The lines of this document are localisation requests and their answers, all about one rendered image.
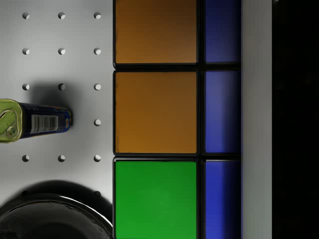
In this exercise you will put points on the flat-sided can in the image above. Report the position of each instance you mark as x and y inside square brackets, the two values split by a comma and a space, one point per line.
[30, 122]

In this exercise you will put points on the puzzle cube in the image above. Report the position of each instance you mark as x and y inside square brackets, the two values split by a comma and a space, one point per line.
[155, 112]

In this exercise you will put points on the black plate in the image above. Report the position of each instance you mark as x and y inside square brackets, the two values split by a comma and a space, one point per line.
[49, 221]

